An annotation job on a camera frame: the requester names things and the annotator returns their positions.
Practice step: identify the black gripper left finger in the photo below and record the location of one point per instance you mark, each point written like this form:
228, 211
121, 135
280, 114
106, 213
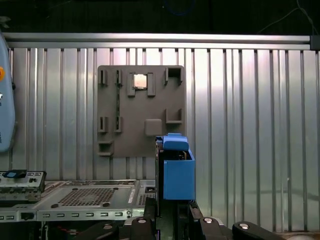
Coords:
140, 232

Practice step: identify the grey parts rack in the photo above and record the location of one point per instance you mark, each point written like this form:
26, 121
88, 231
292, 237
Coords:
140, 110

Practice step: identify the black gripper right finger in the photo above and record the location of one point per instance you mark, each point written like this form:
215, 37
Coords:
210, 232

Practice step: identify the hard disk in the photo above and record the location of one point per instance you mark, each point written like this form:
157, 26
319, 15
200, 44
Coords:
178, 177

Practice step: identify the pale blue teach pendant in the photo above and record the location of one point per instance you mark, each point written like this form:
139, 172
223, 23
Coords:
6, 112

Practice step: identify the black PC case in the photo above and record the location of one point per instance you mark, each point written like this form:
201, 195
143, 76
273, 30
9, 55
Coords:
47, 197

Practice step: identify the silver CPU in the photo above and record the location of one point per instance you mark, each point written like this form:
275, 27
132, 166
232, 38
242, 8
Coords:
140, 81

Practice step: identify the metal card retention bracket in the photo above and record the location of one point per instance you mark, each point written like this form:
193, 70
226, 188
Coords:
15, 186

